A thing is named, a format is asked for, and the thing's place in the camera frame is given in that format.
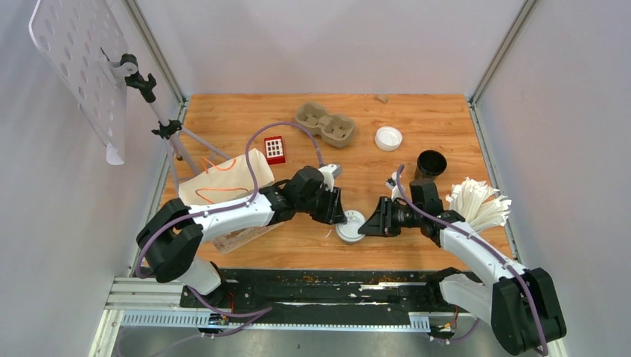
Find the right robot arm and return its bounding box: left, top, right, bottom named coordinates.
left=357, top=178, right=567, bottom=356

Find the wrapped white straws bundle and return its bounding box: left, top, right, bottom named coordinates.
left=446, top=177, right=512, bottom=233

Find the white plastic cup lid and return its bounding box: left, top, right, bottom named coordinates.
left=335, top=210, right=366, bottom=244

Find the red toy block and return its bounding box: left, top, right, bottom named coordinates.
left=263, top=136, right=286, bottom=165

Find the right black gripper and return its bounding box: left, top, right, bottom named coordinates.
left=358, top=197, right=421, bottom=238

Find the stack of white lids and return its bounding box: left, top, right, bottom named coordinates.
left=374, top=126, right=403, bottom=152

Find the cardboard cup carrier tray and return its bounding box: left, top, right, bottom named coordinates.
left=295, top=102, right=356, bottom=148

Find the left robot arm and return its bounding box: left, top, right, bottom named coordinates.
left=136, top=164, right=347, bottom=307

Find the tripod stand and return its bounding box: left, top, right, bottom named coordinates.
left=98, top=50, right=231, bottom=195

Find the perforated white panel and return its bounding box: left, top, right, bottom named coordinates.
left=29, top=0, right=128, bottom=165

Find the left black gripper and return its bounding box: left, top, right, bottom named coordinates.
left=298, top=184, right=348, bottom=226

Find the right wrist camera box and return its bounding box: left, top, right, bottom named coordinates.
left=385, top=172, right=406, bottom=201

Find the white paper bakery bag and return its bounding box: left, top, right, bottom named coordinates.
left=179, top=149, right=281, bottom=254

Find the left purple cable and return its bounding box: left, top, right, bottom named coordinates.
left=134, top=122, right=327, bottom=280

